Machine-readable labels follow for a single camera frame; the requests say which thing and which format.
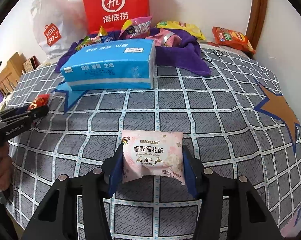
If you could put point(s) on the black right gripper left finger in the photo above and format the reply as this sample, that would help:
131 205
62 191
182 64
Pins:
55 217

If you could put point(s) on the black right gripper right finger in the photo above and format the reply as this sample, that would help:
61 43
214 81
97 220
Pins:
248 216

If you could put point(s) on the red small snack packet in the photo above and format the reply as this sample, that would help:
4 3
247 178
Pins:
39 101

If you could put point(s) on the pink snowflake crisp packet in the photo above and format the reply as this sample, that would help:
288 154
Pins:
152 153

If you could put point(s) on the green snack packet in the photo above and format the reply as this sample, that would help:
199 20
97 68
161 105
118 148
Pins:
85 42

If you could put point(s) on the yellow small snack packet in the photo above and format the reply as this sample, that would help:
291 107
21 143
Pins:
102 32

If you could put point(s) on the pink yellow snack bag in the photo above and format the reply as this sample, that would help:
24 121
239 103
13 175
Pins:
136 28

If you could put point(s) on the red white fruit snack packet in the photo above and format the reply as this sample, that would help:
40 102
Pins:
102 39

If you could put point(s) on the pink foil snack bag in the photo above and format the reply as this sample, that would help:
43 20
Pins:
166 38

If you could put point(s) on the person's left hand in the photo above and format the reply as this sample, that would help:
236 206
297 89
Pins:
5 167

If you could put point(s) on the wooden headboard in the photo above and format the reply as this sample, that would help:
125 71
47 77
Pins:
11 73

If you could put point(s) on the grey checked bed sheet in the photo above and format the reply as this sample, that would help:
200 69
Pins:
236 122

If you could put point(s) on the white Miniso plastic bag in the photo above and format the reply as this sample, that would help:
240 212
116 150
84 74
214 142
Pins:
56 25

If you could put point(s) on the blue tissue pack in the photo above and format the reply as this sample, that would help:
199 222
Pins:
123 64

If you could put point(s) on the purple towel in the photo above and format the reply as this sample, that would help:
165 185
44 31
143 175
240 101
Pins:
187 56

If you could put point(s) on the red paper Haidilao bag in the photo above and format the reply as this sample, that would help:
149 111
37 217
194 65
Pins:
112 14

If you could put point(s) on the orange chips bag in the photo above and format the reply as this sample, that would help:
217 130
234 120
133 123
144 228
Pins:
233 39

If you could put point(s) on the yellow chips bag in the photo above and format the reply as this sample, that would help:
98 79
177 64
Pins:
190 28

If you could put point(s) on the brown wooden door frame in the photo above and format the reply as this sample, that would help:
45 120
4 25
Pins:
256 21

